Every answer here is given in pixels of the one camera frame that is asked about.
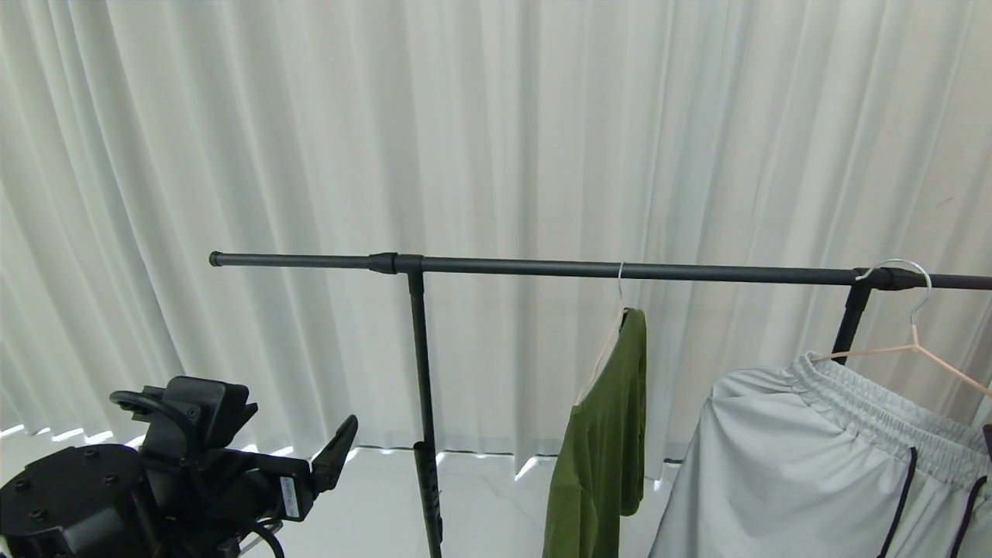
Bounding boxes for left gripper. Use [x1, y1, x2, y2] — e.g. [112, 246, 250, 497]
[146, 415, 360, 545]

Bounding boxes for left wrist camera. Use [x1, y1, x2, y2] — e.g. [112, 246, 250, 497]
[139, 376, 259, 466]

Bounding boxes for black cable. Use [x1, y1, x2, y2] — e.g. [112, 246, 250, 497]
[108, 390, 288, 558]

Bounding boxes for pale grey shorts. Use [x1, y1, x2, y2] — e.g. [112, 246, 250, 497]
[649, 353, 992, 558]

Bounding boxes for pink clothes hanger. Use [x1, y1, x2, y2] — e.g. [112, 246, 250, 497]
[573, 262, 629, 405]
[810, 259, 992, 398]

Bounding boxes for green long-sleeved shirt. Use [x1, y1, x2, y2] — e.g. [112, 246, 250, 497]
[542, 308, 648, 558]

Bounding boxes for black clothes rack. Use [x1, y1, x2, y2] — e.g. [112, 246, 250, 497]
[209, 251, 992, 558]

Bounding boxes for white curtain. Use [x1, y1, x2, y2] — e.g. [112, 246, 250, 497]
[0, 0, 992, 481]

